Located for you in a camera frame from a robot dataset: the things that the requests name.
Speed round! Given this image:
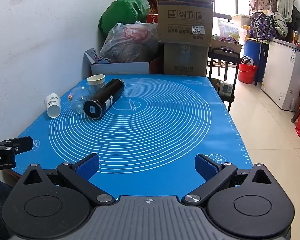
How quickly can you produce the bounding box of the green plastic bag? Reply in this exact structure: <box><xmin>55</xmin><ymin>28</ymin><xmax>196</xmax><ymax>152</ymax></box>
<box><xmin>98</xmin><ymin>0</ymin><xmax>151</xmax><ymax>39</ymax></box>

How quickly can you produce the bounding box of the printed white paper cup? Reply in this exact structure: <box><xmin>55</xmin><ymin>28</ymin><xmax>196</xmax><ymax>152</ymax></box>
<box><xmin>44</xmin><ymin>93</ymin><xmax>62</xmax><ymax>118</ymax></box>

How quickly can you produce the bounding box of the plain white paper cup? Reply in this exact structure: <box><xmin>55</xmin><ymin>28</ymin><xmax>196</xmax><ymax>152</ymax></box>
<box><xmin>86</xmin><ymin>74</ymin><xmax>106</xmax><ymax>94</ymax></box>

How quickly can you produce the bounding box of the small white appliance box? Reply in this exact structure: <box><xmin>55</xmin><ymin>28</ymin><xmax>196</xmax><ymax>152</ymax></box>
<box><xmin>218</xmin><ymin>80</ymin><xmax>235</xmax><ymax>97</ymax></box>

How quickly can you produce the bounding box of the black metal cart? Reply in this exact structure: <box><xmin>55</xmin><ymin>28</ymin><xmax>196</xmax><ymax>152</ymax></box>
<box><xmin>206</xmin><ymin>47</ymin><xmax>242</xmax><ymax>113</ymax></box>

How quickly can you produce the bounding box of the clear plastic bag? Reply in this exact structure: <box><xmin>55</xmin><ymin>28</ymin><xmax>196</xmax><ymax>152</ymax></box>
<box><xmin>99</xmin><ymin>22</ymin><xmax>160</xmax><ymax>64</ymax></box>

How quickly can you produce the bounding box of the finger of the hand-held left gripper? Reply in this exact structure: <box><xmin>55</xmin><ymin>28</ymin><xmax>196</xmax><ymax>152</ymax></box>
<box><xmin>0</xmin><ymin>136</ymin><xmax>34</xmax><ymax>155</ymax></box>

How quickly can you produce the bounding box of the blue silicone baking mat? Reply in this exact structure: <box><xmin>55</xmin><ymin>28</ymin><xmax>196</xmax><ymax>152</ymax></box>
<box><xmin>11</xmin><ymin>74</ymin><xmax>253</xmax><ymax>198</ymax></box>

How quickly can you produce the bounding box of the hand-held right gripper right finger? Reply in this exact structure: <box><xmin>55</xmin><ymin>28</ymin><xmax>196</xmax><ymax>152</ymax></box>
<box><xmin>182</xmin><ymin>153</ymin><xmax>281</xmax><ymax>205</ymax></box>

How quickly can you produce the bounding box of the blue plastic barrel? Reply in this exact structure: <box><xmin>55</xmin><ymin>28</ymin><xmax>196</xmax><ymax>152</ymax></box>
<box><xmin>243</xmin><ymin>38</ymin><xmax>269</xmax><ymax>86</ymax></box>

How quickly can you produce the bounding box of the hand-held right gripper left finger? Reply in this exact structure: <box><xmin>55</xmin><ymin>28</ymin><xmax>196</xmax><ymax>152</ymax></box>
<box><xmin>15</xmin><ymin>153</ymin><xmax>116</xmax><ymax>205</ymax></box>

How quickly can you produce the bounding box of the open cardboard box of packets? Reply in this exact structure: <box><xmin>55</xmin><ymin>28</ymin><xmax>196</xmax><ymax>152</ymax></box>
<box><xmin>211</xmin><ymin>19</ymin><xmax>248</xmax><ymax>54</ymax></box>

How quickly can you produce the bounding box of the clear glass cup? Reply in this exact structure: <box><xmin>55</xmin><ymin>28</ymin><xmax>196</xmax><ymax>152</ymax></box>
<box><xmin>69</xmin><ymin>86</ymin><xmax>93</xmax><ymax>114</ymax></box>

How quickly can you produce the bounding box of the white chest freezer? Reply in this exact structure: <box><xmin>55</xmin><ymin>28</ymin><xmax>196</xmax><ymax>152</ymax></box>
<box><xmin>261</xmin><ymin>37</ymin><xmax>300</xmax><ymax>112</ymax></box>

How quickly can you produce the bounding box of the black cylindrical cup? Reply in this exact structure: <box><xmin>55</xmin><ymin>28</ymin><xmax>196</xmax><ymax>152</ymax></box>
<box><xmin>83</xmin><ymin>78</ymin><xmax>125</xmax><ymax>120</ymax></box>

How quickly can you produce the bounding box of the red plastic bucket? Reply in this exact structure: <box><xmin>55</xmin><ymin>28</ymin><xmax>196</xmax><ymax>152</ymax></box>
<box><xmin>238</xmin><ymin>63</ymin><xmax>258</xmax><ymax>84</ymax></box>

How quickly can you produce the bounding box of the taped cardboard box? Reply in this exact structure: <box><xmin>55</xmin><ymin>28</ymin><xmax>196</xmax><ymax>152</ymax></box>
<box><xmin>163</xmin><ymin>42</ymin><xmax>211</xmax><ymax>77</ymax></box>

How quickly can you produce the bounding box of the white open carton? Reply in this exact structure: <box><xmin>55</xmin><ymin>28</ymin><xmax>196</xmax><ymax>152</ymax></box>
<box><xmin>84</xmin><ymin>48</ymin><xmax>150</xmax><ymax>76</ymax></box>

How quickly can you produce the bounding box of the large labelled cardboard box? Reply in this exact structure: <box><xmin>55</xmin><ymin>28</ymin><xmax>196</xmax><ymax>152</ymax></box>
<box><xmin>157</xmin><ymin>0</ymin><xmax>214</xmax><ymax>48</ymax></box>

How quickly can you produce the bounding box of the floral fabric bag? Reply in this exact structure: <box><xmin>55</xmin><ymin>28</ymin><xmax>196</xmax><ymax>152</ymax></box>
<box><xmin>250</xmin><ymin>11</ymin><xmax>276</xmax><ymax>41</ymax></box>
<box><xmin>249</xmin><ymin>0</ymin><xmax>278</xmax><ymax>14</ymax></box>

